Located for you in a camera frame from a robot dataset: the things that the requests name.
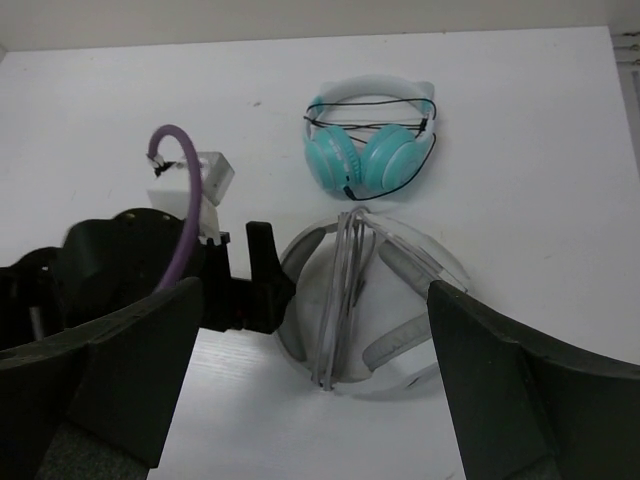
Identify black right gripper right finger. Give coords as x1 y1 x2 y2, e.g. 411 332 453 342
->
427 281 639 479

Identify grey headphone cable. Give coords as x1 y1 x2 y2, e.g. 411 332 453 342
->
309 207 446 394

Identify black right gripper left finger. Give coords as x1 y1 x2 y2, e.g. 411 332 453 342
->
1 278 203 479

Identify black headphone cable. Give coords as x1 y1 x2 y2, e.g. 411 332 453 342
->
303 94 439 200

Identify teal white headphones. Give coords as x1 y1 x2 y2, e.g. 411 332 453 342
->
303 75 437 201

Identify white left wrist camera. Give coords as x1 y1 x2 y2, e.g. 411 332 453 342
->
147 151 235 246

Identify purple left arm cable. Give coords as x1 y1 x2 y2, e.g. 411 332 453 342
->
146 124 204 291

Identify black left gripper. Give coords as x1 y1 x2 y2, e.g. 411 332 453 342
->
199 221 295 334

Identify aluminium side rail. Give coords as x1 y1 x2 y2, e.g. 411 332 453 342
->
611 29 639 123

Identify grey white headphones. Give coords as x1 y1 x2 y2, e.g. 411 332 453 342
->
276 208 471 400

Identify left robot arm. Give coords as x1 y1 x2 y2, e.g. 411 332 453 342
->
1 208 295 349

